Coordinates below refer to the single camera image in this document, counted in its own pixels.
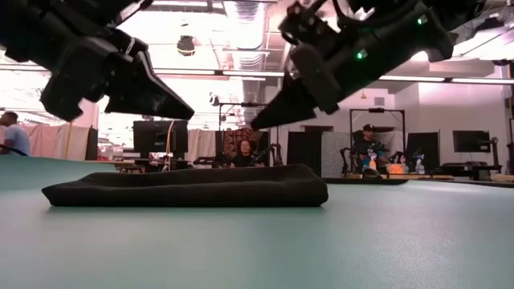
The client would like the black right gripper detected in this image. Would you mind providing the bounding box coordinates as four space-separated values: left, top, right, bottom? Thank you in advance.
249 35 393 130

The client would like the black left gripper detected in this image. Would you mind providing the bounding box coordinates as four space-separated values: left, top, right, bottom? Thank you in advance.
39 38 196 124

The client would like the black towel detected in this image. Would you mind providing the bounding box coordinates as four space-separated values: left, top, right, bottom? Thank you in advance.
41 163 329 209

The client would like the black monitor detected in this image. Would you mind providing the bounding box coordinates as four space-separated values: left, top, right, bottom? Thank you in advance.
406 131 441 173
452 130 492 153
133 120 189 156

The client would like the dark cabinet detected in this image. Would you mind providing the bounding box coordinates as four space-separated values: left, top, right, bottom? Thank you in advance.
287 125 334 177

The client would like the long ceiling light bar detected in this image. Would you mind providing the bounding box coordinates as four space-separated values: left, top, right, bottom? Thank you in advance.
152 67 514 85

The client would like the red patterned panel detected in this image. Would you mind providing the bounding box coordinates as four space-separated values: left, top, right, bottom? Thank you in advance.
222 127 267 160

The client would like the person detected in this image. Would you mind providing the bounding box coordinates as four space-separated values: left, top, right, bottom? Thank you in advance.
0 111 31 157
353 123 389 177
229 139 258 169

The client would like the black ceiling dome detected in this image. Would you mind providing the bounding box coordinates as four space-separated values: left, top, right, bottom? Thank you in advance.
176 35 197 57

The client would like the white curtain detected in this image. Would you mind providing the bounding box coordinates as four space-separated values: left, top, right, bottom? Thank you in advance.
187 128 218 164

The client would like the black upright panel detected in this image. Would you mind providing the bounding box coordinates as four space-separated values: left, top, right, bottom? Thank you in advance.
85 127 100 161

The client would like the long black-edged table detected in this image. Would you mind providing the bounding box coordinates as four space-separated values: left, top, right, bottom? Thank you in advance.
116 160 409 185

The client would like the pink curtain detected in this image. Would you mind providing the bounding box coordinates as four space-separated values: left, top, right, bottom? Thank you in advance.
23 123 92 161

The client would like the green table mat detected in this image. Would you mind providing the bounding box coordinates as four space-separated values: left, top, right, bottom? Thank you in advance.
0 154 514 289

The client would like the dark desk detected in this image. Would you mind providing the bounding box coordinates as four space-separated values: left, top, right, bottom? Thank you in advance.
439 162 503 181

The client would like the black metal frame stand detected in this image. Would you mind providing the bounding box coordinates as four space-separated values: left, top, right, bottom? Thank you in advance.
349 108 406 177
218 103 281 168

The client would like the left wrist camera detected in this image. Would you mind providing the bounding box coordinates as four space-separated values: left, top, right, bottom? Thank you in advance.
108 27 149 55

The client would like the silver ventilation duct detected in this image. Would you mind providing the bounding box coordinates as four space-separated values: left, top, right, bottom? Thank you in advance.
224 0 266 125

